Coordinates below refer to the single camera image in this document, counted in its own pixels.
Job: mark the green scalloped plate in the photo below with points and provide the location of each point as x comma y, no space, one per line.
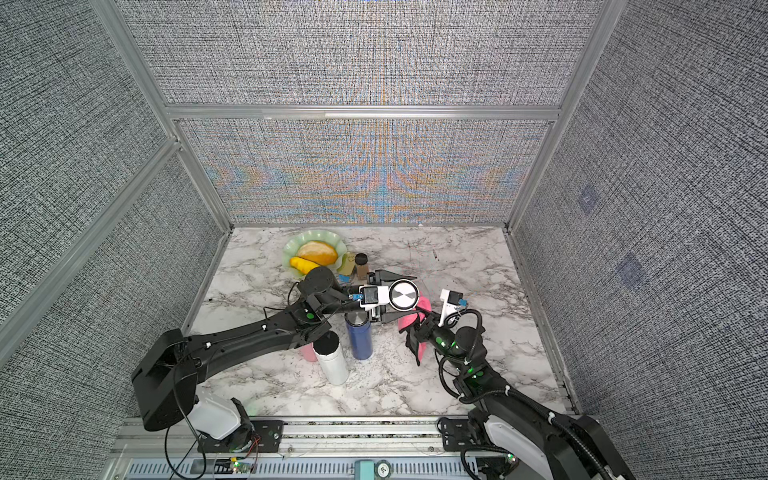
292,246

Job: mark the orange bread bun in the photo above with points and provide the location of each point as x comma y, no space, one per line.
318,252

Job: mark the pink cloth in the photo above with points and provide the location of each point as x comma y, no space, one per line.
423,304

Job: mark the white thermos black lid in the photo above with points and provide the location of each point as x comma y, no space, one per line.
330,356

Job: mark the blue thermos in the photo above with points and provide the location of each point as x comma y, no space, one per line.
359,332

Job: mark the small brown spice jar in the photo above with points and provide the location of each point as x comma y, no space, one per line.
361,266

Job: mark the aluminium front rail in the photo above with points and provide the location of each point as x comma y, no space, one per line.
383,447

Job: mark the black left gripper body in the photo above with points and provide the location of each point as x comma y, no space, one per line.
372,281

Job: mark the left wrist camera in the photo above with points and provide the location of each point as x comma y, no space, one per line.
373,296

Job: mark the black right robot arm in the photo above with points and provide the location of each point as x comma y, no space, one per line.
503,420

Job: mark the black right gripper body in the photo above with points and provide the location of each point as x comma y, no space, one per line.
425,336

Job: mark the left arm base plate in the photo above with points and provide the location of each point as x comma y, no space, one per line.
262,436

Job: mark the pink thermos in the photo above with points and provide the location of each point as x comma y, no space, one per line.
308,353

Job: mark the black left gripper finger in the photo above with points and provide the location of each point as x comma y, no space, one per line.
385,276
403,319

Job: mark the yellow banana toy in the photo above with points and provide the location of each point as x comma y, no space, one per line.
303,266

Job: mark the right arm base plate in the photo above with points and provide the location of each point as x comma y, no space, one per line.
462,434

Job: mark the gold gradient thermos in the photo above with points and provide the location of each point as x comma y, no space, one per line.
403,295

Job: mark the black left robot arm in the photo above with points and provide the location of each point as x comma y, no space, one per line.
166,379

